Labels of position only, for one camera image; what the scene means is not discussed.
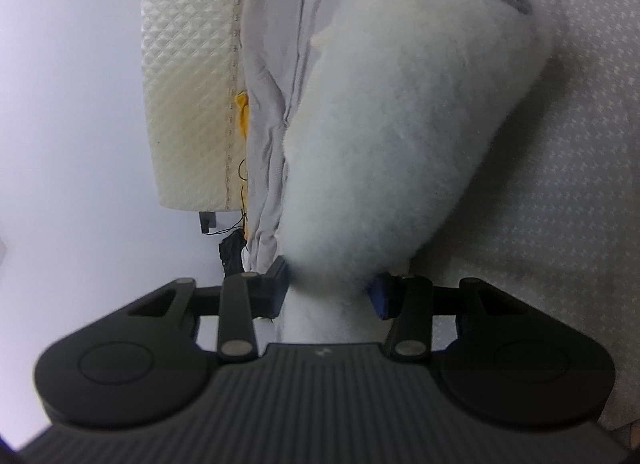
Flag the black clothes pile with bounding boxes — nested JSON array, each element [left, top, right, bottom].
[[218, 233, 247, 278]]

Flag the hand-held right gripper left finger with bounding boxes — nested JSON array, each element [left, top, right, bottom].
[[127, 257, 292, 362]]

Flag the black cable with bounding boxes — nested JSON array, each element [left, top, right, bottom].
[[202, 159, 249, 238]]

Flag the cream quilted headboard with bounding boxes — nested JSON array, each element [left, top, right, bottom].
[[141, 0, 252, 213]]

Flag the yellow cloth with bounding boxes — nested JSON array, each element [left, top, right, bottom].
[[235, 91, 252, 241]]

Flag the white fleece garment blue stripes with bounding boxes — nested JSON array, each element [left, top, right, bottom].
[[272, 0, 557, 345]]

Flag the grey bed sheet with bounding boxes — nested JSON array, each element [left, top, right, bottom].
[[239, 0, 640, 445]]

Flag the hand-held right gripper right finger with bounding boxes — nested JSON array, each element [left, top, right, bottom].
[[368, 271, 526, 361]]

